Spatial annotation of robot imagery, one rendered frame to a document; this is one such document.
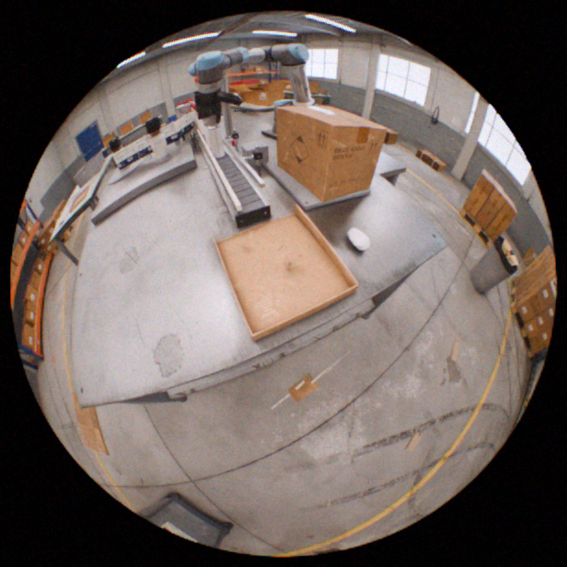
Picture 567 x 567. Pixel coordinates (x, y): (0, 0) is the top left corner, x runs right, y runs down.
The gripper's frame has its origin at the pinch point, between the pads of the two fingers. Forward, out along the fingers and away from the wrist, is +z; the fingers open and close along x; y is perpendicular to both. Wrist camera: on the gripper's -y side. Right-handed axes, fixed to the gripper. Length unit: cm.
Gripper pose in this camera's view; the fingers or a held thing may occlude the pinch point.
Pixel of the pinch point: (217, 124)
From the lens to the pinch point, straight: 84.0
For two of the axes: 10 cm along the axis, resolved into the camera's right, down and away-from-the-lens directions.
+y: -9.1, 3.7, -2.1
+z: -2.2, 0.1, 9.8
